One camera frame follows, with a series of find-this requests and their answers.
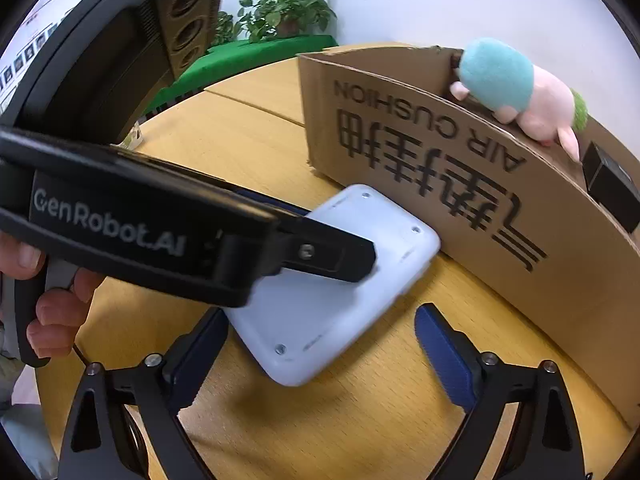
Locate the brown panel with round holes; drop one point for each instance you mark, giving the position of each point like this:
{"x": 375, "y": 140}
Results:
{"x": 190, "y": 25}

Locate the white plastic device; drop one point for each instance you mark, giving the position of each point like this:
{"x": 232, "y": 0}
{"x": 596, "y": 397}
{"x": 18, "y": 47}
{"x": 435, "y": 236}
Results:
{"x": 320, "y": 320}

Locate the person's left hand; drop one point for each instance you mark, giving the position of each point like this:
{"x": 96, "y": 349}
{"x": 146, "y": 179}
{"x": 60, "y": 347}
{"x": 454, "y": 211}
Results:
{"x": 55, "y": 310}

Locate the green potted plant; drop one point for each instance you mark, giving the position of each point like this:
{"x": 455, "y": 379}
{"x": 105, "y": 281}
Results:
{"x": 285, "y": 5}
{"x": 225, "y": 27}

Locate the pink pig plush toy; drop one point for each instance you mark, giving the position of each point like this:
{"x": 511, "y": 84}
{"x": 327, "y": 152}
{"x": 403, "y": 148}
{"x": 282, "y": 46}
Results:
{"x": 500, "y": 80}

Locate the long cardboard box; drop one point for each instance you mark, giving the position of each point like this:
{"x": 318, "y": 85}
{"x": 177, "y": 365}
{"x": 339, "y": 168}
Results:
{"x": 500, "y": 285}

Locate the black monitor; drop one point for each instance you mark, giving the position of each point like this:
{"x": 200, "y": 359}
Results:
{"x": 100, "y": 60}

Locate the green mat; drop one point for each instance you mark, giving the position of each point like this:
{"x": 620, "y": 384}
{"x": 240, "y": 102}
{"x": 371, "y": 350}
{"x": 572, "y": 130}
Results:
{"x": 240, "y": 60}

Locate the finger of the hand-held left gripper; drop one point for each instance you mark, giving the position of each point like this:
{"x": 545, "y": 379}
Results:
{"x": 270, "y": 204}
{"x": 325, "y": 255}

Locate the black box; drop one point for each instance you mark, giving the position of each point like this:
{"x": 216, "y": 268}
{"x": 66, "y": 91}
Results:
{"x": 607, "y": 180}

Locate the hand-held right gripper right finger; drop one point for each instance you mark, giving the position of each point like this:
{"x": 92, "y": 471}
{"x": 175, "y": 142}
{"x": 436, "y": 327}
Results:
{"x": 445, "y": 355}

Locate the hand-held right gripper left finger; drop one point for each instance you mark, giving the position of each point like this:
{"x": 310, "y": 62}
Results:
{"x": 197, "y": 360}

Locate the small beige object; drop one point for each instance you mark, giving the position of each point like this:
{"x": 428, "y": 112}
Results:
{"x": 134, "y": 135}

